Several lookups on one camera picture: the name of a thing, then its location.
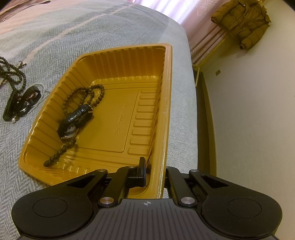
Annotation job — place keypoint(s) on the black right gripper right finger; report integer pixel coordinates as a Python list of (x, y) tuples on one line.
[(178, 189)]

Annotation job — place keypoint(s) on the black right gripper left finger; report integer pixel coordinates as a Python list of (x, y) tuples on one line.
[(118, 184)]

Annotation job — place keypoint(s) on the yellow plastic tray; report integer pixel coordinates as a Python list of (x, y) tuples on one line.
[(131, 121)]

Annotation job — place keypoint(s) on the grey herringbone bed blanket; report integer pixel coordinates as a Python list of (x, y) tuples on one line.
[(49, 37)]

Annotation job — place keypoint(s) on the pink curtain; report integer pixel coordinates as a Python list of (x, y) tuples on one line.
[(193, 16)]

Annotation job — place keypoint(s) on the brown puffer jacket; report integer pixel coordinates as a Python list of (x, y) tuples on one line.
[(245, 21)]

